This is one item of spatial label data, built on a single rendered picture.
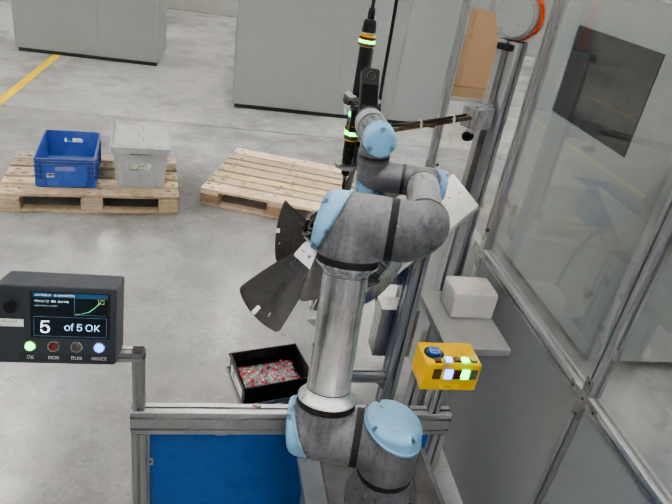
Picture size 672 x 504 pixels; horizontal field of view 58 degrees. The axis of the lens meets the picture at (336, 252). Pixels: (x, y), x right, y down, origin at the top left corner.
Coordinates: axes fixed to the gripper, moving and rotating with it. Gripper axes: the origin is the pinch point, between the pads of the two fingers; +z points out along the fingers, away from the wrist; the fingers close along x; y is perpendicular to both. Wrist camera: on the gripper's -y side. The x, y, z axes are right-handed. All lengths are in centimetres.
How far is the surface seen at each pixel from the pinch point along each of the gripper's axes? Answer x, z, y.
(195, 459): -38, -39, 100
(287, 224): -11, 28, 56
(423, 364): 21, -42, 61
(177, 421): -43, -41, 83
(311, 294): -9, -26, 50
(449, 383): 29, -44, 65
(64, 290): -68, -43, 41
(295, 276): -10, 0, 60
